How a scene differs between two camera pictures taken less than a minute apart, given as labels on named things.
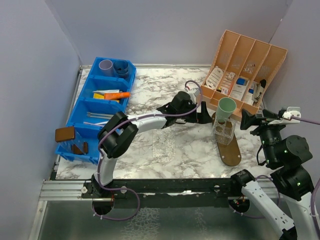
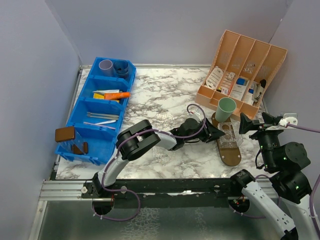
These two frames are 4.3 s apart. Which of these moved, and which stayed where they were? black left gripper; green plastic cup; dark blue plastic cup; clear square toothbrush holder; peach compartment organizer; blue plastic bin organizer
Moved: black left gripper; clear square toothbrush holder
Stayed: blue plastic bin organizer; dark blue plastic cup; green plastic cup; peach compartment organizer
